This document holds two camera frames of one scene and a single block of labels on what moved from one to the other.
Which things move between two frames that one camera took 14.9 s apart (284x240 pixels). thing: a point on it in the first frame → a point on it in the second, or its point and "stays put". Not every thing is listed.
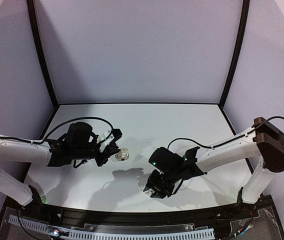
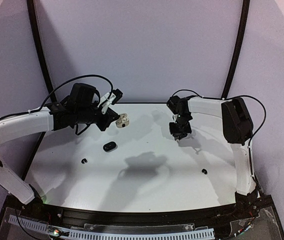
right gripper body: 157,186 → 180,129
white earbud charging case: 123,155 → 123,121
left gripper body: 106,152 → 104,120
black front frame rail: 77,215 stays put
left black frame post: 32,13 stays put
